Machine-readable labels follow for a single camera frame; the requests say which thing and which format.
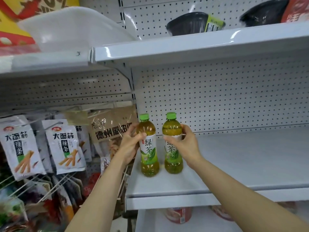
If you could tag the person's left thumb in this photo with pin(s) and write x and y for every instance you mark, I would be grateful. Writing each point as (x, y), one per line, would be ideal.
(140, 137)

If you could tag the person's left hand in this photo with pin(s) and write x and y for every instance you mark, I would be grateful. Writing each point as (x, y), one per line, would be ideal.
(128, 147)

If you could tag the brown clear snack packet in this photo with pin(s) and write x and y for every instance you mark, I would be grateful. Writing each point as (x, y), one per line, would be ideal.
(111, 130)

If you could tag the person's right thumb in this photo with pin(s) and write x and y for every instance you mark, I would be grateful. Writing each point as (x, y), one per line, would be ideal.
(171, 139)

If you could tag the red food packet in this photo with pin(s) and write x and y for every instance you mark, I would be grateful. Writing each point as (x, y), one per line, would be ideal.
(297, 10)

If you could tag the white snack packet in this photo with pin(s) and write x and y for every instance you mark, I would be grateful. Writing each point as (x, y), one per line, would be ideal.
(20, 147)
(65, 147)
(83, 140)

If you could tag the pile of colourful snack packets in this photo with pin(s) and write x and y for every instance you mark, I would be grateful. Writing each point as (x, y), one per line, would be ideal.
(36, 205)

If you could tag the red can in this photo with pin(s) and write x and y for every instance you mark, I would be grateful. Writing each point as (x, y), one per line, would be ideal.
(178, 215)
(221, 212)

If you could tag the white pegboard back panel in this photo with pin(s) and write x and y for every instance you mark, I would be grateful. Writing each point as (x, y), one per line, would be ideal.
(229, 99)

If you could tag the green tea bottle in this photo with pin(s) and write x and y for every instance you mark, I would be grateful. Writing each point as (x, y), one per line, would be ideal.
(148, 152)
(172, 157)

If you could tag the black plastic bowl green sleeve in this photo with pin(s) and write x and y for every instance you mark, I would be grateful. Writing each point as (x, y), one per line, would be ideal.
(188, 24)

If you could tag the person's left forearm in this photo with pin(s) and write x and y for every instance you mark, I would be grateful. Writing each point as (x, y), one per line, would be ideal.
(101, 198)

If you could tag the person's right forearm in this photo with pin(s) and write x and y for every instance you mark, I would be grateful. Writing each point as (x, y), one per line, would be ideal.
(241, 202)

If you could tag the yellow red poster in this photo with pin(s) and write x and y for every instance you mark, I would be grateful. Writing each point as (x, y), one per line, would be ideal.
(14, 21)

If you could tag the white metal shelf board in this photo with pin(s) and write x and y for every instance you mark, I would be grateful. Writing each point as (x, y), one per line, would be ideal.
(205, 43)
(229, 166)
(43, 61)

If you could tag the person's right hand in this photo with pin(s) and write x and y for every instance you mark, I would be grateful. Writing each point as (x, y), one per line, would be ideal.
(189, 149)

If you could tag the white plastic bin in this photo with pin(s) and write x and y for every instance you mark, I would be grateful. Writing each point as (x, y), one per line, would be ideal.
(72, 28)

